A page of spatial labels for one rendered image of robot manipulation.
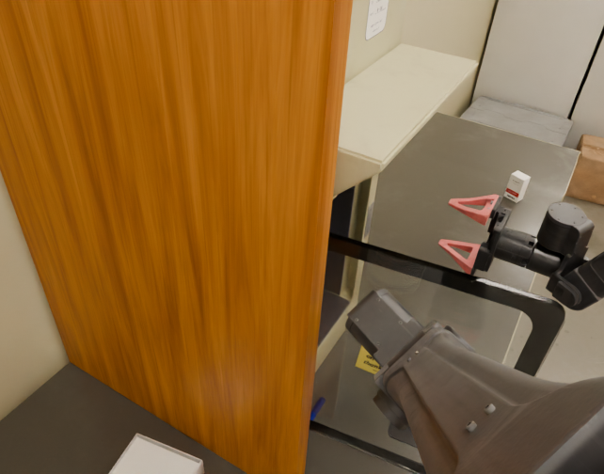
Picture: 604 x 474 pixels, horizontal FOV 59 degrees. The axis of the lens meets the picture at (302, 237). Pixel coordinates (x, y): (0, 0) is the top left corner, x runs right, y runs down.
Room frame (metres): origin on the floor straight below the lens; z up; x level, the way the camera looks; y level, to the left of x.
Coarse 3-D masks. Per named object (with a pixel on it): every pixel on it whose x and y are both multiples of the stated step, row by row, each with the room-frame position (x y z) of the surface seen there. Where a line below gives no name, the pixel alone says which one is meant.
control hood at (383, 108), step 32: (384, 64) 0.68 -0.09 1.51; (416, 64) 0.69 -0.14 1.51; (448, 64) 0.70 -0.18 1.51; (352, 96) 0.58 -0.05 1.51; (384, 96) 0.58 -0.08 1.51; (416, 96) 0.59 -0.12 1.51; (448, 96) 0.60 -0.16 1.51; (352, 128) 0.50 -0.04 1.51; (384, 128) 0.50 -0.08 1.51; (416, 128) 0.51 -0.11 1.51; (352, 160) 0.45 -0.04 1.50; (384, 160) 0.44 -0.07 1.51
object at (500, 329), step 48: (336, 240) 0.47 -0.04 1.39; (336, 288) 0.46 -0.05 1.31; (384, 288) 0.44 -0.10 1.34; (432, 288) 0.42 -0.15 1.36; (480, 288) 0.41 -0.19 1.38; (336, 336) 0.46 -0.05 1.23; (480, 336) 0.40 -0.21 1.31; (528, 336) 0.38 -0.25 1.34; (336, 384) 0.46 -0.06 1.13; (336, 432) 0.45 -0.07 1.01; (384, 432) 0.43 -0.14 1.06
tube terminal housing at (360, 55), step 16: (368, 0) 0.65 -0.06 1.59; (400, 0) 0.75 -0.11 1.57; (352, 16) 0.62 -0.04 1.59; (400, 16) 0.75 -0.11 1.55; (352, 32) 0.62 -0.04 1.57; (384, 32) 0.71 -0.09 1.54; (400, 32) 0.76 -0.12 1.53; (352, 48) 0.63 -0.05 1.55; (368, 48) 0.67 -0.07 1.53; (384, 48) 0.72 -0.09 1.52; (352, 64) 0.63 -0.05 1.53; (368, 64) 0.67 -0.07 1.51; (368, 192) 0.77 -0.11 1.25; (368, 208) 0.75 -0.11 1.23; (352, 224) 0.76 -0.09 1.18
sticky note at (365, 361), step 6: (360, 348) 0.45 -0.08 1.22; (360, 354) 0.45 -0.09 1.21; (366, 354) 0.44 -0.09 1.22; (360, 360) 0.45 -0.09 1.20; (366, 360) 0.44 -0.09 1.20; (372, 360) 0.44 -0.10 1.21; (360, 366) 0.45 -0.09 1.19; (366, 366) 0.44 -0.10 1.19; (372, 366) 0.44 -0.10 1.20; (378, 366) 0.44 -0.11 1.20; (372, 372) 0.44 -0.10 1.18
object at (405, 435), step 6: (390, 426) 0.31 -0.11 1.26; (390, 432) 0.31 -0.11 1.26; (396, 432) 0.31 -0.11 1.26; (402, 432) 0.31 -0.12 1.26; (408, 432) 0.31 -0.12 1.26; (396, 438) 0.30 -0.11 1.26; (402, 438) 0.30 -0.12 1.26; (408, 438) 0.30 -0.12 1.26; (408, 444) 0.30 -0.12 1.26; (414, 444) 0.30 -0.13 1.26
